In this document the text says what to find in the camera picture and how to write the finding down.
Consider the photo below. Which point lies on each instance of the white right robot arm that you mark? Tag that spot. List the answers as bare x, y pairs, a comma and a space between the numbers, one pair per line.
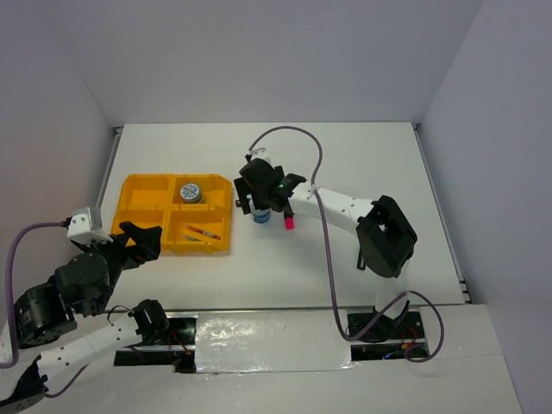
386, 239

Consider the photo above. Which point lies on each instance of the pink highlighter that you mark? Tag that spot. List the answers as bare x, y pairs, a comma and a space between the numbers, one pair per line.
288, 221

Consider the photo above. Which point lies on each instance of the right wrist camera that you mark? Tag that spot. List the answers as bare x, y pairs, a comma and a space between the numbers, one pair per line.
258, 153

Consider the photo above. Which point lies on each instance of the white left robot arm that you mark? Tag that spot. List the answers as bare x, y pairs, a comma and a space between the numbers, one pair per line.
46, 312

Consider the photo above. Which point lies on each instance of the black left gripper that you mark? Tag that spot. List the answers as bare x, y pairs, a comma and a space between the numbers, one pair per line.
147, 248

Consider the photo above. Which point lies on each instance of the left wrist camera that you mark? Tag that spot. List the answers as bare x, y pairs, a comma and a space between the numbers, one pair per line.
86, 223

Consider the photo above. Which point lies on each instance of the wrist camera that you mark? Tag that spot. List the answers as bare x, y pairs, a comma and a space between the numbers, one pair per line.
86, 223
258, 153

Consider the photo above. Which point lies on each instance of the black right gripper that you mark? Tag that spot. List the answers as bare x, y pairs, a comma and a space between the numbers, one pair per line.
241, 183

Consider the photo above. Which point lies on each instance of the blue gel pen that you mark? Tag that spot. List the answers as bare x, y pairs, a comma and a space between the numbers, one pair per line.
193, 236

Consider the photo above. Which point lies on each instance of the red gel pen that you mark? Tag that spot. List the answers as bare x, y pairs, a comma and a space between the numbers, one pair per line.
204, 232

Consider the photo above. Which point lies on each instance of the blue putty jar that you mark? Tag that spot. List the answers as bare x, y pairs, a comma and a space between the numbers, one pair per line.
261, 213
191, 193

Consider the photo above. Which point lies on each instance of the yellow compartment bin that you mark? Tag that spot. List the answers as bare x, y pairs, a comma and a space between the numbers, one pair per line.
149, 200

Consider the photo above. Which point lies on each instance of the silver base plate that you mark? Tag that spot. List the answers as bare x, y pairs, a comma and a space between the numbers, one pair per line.
293, 341

